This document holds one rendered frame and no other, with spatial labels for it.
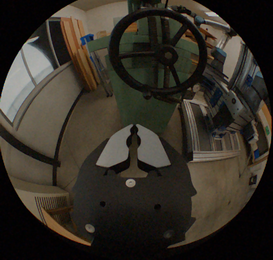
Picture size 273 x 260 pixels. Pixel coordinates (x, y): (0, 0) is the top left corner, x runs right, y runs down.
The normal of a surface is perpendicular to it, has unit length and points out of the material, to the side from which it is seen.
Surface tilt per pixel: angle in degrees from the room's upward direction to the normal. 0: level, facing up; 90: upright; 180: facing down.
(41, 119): 90
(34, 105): 90
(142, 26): 90
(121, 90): 90
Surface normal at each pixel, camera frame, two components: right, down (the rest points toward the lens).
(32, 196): 1.00, -0.07
